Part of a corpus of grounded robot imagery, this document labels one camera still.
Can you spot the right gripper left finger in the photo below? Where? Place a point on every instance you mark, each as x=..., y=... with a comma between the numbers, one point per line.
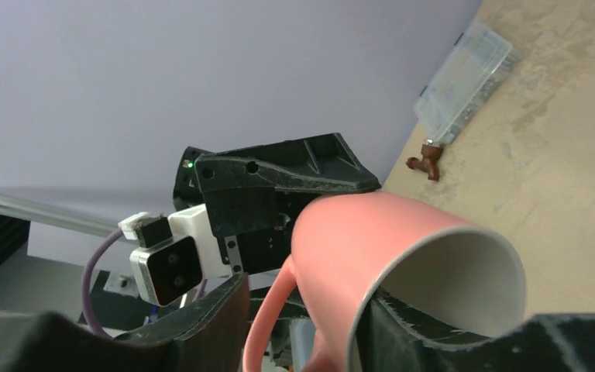
x=206, y=335

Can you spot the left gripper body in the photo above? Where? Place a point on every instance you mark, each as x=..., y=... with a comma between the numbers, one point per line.
x=253, y=225

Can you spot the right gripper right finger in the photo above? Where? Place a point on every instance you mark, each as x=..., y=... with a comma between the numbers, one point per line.
x=394, y=336

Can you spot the salmon pink mug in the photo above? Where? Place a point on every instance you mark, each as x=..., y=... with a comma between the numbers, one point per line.
x=343, y=248

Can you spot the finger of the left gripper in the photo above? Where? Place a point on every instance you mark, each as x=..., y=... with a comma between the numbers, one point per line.
x=323, y=164

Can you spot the brown faucet tap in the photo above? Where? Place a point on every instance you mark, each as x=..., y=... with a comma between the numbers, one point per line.
x=431, y=153

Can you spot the clear plastic organizer box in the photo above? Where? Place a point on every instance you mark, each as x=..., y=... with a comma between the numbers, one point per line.
x=479, y=63

